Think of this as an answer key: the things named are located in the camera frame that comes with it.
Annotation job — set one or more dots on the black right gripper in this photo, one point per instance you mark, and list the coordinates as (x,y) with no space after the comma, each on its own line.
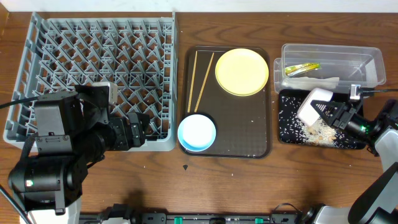
(339,117)

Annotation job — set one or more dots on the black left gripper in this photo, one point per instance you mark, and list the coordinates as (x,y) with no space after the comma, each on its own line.
(127,132)

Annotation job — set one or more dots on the white bowl with food scraps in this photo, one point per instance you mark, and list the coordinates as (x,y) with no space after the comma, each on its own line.
(306,113)

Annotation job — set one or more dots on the wooden chopstick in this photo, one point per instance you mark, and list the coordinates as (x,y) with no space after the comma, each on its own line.
(204,83)
(192,83)

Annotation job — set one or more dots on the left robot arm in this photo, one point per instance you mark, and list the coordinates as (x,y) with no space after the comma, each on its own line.
(74,130)

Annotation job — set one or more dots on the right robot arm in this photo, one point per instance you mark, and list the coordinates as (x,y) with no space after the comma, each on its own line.
(378,203)

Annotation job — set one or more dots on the spilled rice food waste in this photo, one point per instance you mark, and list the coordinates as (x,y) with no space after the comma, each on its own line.
(320,133)

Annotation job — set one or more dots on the black waste tray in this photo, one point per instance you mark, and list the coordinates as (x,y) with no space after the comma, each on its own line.
(289,124)

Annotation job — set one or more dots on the clear plastic waste bin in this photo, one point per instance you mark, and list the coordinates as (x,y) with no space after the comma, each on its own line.
(351,64)

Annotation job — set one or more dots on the grey plastic dishwasher rack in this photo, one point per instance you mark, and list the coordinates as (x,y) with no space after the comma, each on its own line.
(138,54)

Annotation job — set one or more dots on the white paper napkin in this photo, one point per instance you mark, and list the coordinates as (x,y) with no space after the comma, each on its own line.
(307,83)

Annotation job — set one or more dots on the green yellow wrapper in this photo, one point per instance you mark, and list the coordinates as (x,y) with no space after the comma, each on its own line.
(295,70)

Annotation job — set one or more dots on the light blue bowl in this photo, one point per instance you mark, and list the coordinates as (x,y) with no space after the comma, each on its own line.
(196,133)

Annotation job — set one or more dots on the dark brown serving tray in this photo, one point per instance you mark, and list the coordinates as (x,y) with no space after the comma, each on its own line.
(243,123)

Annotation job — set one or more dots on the yellow round plate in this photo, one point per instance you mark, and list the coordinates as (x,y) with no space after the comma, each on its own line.
(242,72)

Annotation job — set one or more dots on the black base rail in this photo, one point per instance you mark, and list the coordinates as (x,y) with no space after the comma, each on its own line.
(122,213)

